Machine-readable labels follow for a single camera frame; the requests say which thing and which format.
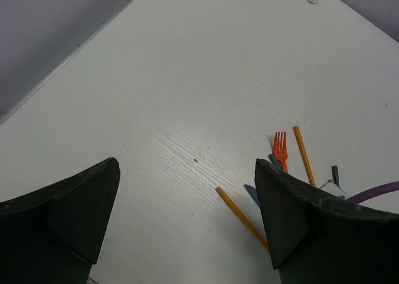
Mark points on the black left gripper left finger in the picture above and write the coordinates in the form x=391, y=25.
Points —
x=55, y=234

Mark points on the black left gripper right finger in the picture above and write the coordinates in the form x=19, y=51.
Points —
x=316, y=237

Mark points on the dark blue plastic knife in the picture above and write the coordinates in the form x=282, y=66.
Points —
x=252, y=193

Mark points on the orange plastic knife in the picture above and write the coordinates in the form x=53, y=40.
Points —
x=241, y=216

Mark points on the dark blue chopstick short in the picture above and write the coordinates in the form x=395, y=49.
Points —
x=335, y=174

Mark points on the dark blue chopstick long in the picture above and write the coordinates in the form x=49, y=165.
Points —
x=274, y=161

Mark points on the red-orange plastic fork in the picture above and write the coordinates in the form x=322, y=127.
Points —
x=280, y=149

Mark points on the orange chopstick upper left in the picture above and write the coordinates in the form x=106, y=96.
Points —
x=304, y=156

